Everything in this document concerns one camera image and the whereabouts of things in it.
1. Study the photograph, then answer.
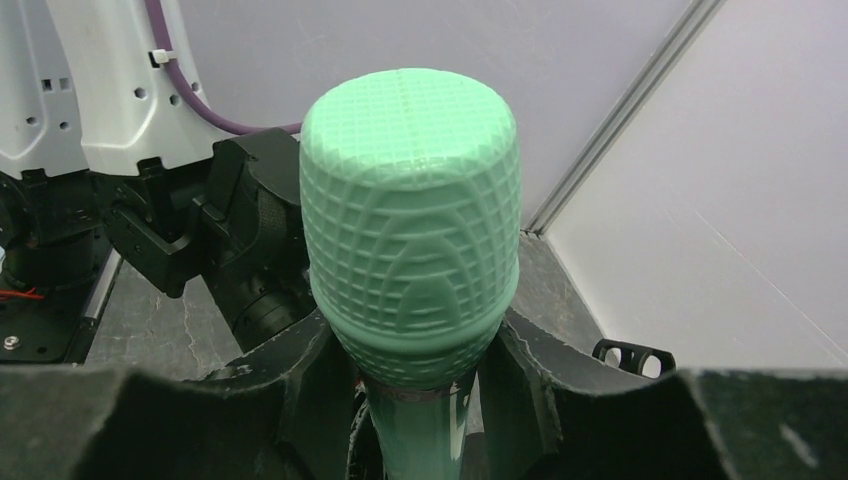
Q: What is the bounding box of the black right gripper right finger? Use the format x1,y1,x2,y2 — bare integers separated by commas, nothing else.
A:
478,312,847,479

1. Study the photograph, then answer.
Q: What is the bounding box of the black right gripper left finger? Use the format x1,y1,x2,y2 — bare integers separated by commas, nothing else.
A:
1,313,355,479

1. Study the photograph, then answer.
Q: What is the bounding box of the round base mic stand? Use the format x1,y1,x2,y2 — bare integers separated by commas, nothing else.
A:
592,338,677,379

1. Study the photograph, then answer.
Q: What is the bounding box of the teal green microphone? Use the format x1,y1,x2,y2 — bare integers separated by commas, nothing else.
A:
300,68,522,479

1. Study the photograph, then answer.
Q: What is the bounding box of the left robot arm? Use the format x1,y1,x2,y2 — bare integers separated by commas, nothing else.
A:
1,1,315,364

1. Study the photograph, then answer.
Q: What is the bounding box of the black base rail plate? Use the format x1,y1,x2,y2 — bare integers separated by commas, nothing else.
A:
1,240,122,365

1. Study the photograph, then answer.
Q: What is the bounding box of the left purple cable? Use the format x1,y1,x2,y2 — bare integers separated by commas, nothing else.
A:
144,0,303,137

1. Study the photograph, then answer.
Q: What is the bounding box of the aluminium corner frame post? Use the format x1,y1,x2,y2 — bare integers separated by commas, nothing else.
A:
525,0,723,236

